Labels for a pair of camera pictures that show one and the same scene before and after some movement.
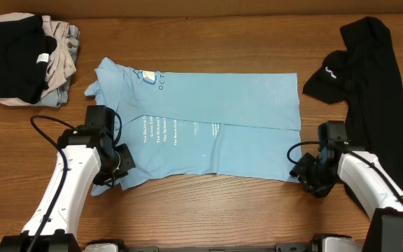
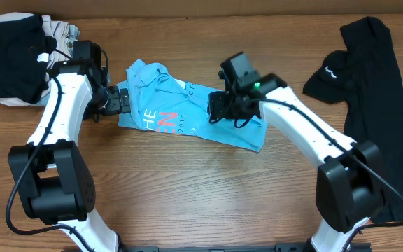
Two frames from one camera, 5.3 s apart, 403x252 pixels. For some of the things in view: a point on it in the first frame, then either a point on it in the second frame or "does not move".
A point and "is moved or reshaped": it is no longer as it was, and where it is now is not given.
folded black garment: x=12 y=61 does not move
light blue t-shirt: x=189 y=123 is moved or reshaped
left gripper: x=124 y=164 -> x=120 y=101
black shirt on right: x=366 y=78 does not move
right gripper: x=301 y=171 -> x=215 y=108
